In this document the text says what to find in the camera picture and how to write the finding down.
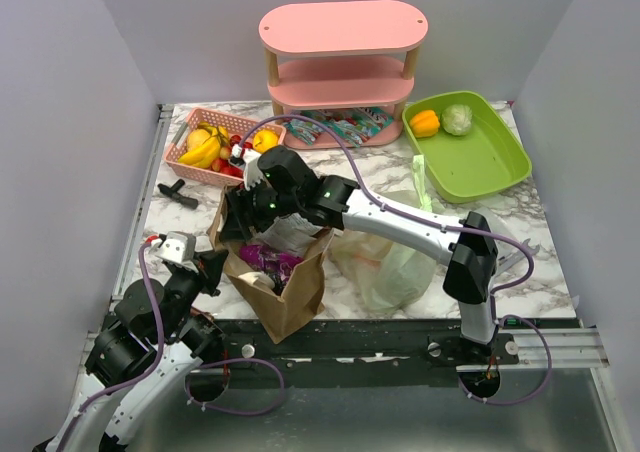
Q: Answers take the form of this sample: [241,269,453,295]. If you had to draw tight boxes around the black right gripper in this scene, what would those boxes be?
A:
[218,177,301,245]

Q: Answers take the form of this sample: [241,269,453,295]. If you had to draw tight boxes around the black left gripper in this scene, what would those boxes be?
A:
[157,247,229,342]

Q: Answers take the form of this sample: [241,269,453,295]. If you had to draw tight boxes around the white snack bag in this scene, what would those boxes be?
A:
[257,213,322,257]

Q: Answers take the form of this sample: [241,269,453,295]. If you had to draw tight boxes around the purple snack box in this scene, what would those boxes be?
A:
[239,244,303,295]

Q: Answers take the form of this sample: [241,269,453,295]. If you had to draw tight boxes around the light green plastic grocery bag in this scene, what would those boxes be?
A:
[329,154,446,316]

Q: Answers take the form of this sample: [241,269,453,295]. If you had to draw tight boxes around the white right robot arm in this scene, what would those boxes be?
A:
[219,146,497,364]

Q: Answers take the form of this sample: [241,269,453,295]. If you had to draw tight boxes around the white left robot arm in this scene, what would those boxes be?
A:
[35,251,228,451]

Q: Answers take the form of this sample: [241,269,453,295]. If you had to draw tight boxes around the red cherry bunch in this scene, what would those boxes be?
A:
[209,134,242,178]

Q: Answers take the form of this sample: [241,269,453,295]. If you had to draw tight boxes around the yellow banana bunch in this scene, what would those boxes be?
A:
[178,122,229,169]

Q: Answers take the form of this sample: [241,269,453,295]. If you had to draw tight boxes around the pink plastic fruit basket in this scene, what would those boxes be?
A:
[164,107,257,187]

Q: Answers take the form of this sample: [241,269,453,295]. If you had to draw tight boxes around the yellow peach fruit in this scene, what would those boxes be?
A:
[186,128,211,152]

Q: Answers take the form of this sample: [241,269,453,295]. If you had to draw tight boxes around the left colourful candy packet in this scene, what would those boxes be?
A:
[284,111,324,145]

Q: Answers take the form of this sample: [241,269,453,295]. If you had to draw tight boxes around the colourful candy packet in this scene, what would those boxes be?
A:
[302,107,393,147]
[284,111,324,145]

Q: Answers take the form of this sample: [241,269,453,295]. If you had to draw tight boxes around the right colourful candy packet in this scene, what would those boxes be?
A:
[302,107,393,147]

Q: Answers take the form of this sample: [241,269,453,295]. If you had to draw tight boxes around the pink three-tier shelf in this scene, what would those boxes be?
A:
[258,0,429,146]

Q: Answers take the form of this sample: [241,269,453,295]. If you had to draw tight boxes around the yellow bell pepper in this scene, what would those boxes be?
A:
[409,110,440,138]

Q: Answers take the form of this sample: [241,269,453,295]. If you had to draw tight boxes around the green cabbage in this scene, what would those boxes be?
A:
[441,104,473,136]

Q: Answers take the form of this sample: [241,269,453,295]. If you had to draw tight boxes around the green plastic tray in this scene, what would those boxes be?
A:
[402,91,532,204]

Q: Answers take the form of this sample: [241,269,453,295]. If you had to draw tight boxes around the silver wrench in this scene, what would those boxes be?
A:
[496,238,540,275]

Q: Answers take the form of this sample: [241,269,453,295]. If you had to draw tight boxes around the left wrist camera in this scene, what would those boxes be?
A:
[150,232,197,272]

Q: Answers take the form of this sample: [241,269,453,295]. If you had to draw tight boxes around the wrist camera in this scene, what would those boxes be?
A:
[228,144,264,189]
[150,232,197,272]

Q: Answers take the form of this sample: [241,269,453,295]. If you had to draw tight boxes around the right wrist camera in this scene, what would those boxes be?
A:
[228,144,264,189]

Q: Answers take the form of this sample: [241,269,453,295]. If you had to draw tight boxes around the small black T-handle tool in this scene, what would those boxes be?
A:
[157,179,199,210]

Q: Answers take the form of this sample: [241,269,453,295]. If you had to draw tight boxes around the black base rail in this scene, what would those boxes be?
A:
[102,316,521,391]

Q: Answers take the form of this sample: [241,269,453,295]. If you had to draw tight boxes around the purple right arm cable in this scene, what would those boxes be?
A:
[237,114,554,408]

